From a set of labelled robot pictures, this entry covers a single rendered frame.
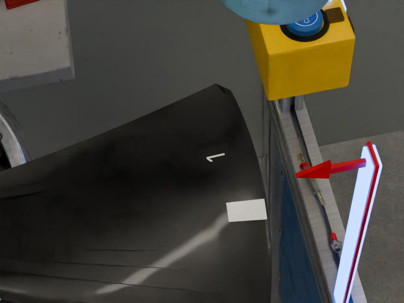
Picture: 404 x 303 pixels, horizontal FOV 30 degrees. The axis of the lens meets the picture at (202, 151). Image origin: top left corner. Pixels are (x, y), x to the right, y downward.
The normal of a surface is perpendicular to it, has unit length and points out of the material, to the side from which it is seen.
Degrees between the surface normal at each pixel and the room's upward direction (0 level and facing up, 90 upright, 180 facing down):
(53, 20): 0
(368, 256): 0
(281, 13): 97
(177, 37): 90
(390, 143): 0
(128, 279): 18
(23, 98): 90
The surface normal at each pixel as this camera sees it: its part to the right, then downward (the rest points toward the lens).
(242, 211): 0.11, -0.26
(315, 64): 0.18, 0.83
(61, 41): -0.07, -0.53
